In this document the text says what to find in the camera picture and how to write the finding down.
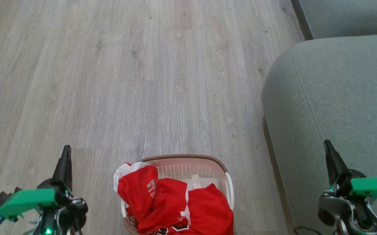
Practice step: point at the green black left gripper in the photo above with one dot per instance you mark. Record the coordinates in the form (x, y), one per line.
(28, 199)

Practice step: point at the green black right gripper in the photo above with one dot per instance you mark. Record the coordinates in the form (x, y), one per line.
(371, 187)

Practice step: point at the red white sports jersey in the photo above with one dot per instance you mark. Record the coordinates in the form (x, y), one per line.
(175, 209)

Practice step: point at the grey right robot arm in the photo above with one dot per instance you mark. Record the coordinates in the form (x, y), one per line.
(342, 212)

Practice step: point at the grey fabric sofa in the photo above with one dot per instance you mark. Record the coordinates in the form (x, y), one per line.
(335, 98)

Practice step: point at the white laundry basket brown rim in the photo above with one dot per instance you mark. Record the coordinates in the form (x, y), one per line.
(188, 166)

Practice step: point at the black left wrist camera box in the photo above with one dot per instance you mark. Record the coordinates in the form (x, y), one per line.
(2, 198)

